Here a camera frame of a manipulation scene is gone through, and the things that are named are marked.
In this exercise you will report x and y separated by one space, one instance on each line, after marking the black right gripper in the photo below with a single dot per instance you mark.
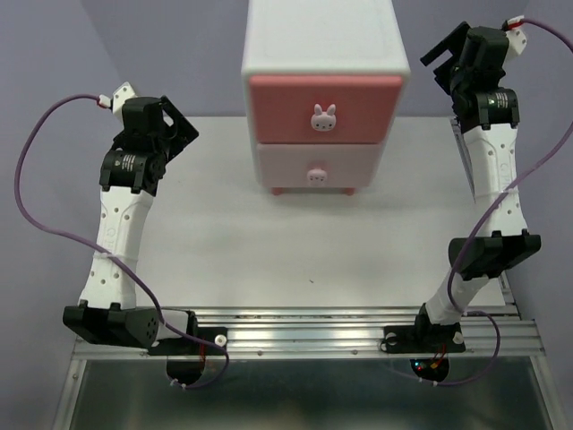
453 43

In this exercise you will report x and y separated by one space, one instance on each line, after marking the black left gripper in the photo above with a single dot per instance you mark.
182 132

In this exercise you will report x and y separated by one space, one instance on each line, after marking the dark pink drawer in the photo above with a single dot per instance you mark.
282 107

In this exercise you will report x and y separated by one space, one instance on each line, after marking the pink bunny knob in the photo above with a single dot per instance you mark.
324 120
317 177

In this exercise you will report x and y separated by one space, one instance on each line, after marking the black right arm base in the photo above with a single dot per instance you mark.
430 347

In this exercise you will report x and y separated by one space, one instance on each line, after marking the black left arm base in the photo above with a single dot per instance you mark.
192 365

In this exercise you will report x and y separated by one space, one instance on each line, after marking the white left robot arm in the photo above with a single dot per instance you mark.
107 312

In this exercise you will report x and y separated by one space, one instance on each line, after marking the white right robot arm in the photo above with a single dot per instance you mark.
487 117

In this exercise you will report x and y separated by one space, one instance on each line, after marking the white shoe cabinet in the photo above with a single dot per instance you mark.
320 38

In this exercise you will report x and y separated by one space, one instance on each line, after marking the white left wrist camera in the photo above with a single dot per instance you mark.
116 101

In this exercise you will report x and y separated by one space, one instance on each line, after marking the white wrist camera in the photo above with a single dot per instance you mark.
116 101
516 37

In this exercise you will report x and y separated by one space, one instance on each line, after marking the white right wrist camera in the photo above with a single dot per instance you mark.
516 37

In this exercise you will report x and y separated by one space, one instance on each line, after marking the aluminium rail frame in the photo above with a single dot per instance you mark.
305 276

